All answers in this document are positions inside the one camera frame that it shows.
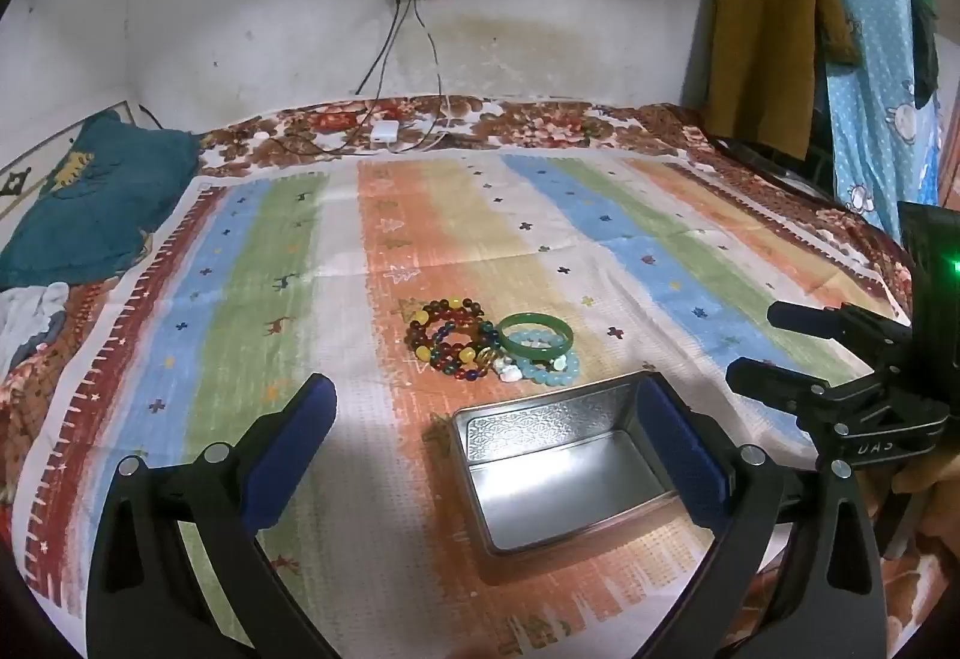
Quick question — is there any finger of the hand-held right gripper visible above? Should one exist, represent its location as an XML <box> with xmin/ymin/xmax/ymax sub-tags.
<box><xmin>725</xmin><ymin>357</ymin><xmax>950</xmax><ymax>431</ymax></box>
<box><xmin>766</xmin><ymin>300</ymin><xmax>912</xmax><ymax>360</ymax></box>

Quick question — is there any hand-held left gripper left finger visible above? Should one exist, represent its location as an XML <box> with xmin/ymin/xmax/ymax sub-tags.
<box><xmin>86</xmin><ymin>372</ymin><xmax>338</xmax><ymax>659</ymax></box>

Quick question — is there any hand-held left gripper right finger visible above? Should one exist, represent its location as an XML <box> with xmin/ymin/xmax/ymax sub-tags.
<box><xmin>632</xmin><ymin>372</ymin><xmax>890</xmax><ymax>659</ymax></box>

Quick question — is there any silver metal tin box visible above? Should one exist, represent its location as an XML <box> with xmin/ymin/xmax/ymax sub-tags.
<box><xmin>452</xmin><ymin>370</ymin><xmax>713</xmax><ymax>559</ymax></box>

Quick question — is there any light blue bead bracelet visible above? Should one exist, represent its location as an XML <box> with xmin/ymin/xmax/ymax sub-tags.
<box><xmin>512</xmin><ymin>329</ymin><xmax>581</xmax><ymax>384</ymax></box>

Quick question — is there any green jade bangle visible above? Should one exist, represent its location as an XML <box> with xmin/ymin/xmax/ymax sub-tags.
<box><xmin>497</xmin><ymin>312</ymin><xmax>575</xmax><ymax>360</ymax></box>

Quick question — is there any multicolour bead bracelet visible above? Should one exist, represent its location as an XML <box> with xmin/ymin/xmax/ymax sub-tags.
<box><xmin>405</xmin><ymin>297</ymin><xmax>505</xmax><ymax>384</ymax></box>

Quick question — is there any striped colourful blanket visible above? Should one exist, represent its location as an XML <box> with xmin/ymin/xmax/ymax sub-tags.
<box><xmin>22</xmin><ymin>148</ymin><xmax>916</xmax><ymax>659</ymax></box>

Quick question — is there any blue dotted sheet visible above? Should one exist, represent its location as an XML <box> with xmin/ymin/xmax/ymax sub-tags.
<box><xmin>780</xmin><ymin>0</ymin><xmax>942</xmax><ymax>248</ymax></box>

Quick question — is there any dark green garment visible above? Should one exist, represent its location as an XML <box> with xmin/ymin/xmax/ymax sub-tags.
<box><xmin>896</xmin><ymin>0</ymin><xmax>942</xmax><ymax>106</ymax></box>

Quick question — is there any white crumpled cloth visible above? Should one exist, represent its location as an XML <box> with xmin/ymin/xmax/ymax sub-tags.
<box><xmin>0</xmin><ymin>282</ymin><xmax>72</xmax><ymax>371</ymax></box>

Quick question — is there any mustard yellow jacket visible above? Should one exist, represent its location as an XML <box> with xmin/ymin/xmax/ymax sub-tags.
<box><xmin>705</xmin><ymin>0</ymin><xmax>860</xmax><ymax>160</ymax></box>

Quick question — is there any teal pillow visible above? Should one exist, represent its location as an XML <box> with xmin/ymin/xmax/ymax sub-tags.
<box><xmin>0</xmin><ymin>110</ymin><xmax>203</xmax><ymax>289</ymax></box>

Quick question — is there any white charger cable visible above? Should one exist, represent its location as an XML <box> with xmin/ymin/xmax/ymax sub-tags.
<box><xmin>401</xmin><ymin>95</ymin><xmax>481</xmax><ymax>154</ymax></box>

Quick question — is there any black power cable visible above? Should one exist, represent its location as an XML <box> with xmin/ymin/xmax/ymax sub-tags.
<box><xmin>300</xmin><ymin>0</ymin><xmax>406</xmax><ymax>154</ymax></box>
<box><xmin>397</xmin><ymin>0</ymin><xmax>445</xmax><ymax>154</ymax></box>

